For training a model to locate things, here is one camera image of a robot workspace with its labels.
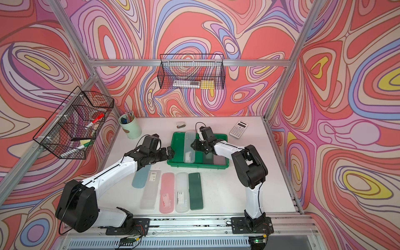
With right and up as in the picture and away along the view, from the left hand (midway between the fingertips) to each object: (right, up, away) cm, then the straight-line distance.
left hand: (170, 153), depth 87 cm
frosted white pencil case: (+10, -3, +7) cm, 13 cm away
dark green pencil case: (+15, -24, -6) cm, 29 cm away
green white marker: (-43, +3, -15) cm, 46 cm away
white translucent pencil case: (+8, -21, -5) cm, 23 cm away
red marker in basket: (-31, +20, -12) cm, 39 cm away
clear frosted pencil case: (-10, -20, -3) cm, 22 cm away
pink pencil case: (-1, -21, -5) cm, 21 cm away
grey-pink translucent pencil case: (+28, -5, +7) cm, 30 cm away
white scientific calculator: (+45, +14, +25) cm, 53 cm away
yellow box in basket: (+21, +41, +4) cm, 46 cm away
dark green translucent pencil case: (+22, -4, +9) cm, 24 cm away
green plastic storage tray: (+31, +9, +15) cm, 36 cm away
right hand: (+13, +2, +10) cm, 17 cm away
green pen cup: (-28, +17, +11) cm, 35 cm away
